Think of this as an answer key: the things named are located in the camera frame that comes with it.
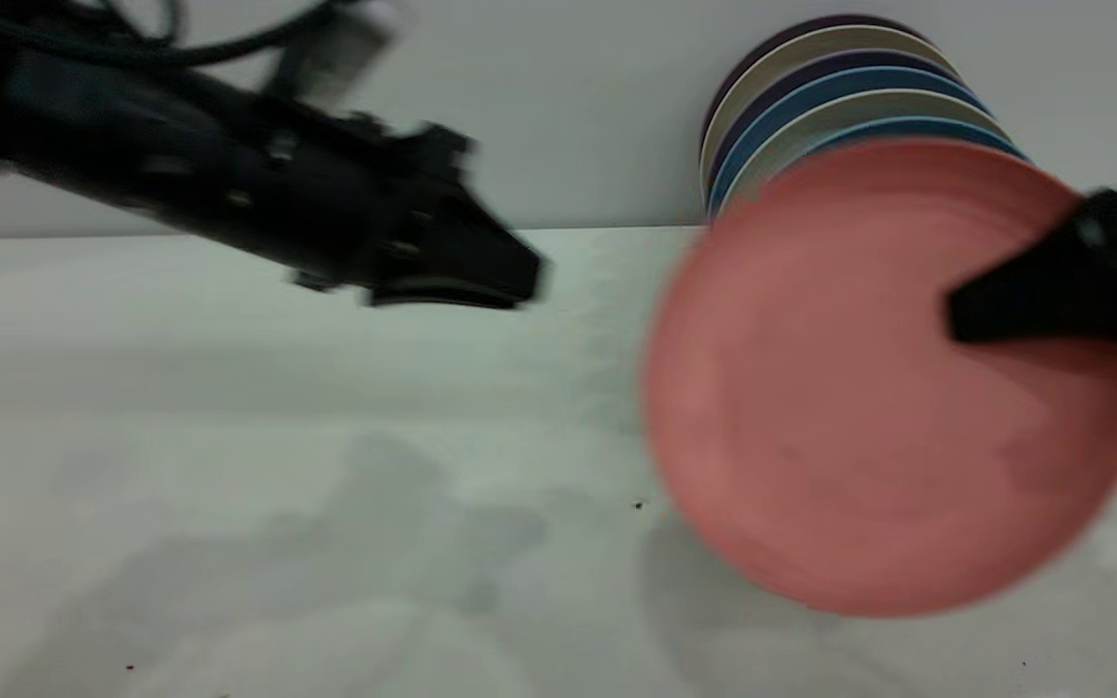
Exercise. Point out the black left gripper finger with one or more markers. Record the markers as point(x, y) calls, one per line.
point(442, 299)
point(481, 257)

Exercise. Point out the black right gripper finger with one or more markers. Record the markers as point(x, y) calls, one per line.
point(1034, 301)

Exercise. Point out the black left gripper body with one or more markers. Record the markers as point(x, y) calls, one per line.
point(345, 194)

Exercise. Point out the pink plate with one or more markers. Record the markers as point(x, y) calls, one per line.
point(859, 436)

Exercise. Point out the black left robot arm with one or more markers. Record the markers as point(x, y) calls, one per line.
point(103, 136)

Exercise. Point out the blue plate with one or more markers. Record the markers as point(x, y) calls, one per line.
point(917, 127)
point(830, 87)

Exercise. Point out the beige plate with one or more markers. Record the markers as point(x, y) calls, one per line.
point(840, 111)
point(830, 41)

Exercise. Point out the dark purple plate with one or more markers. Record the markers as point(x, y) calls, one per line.
point(849, 60)
point(811, 26)

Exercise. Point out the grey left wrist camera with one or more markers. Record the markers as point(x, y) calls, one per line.
point(340, 48)

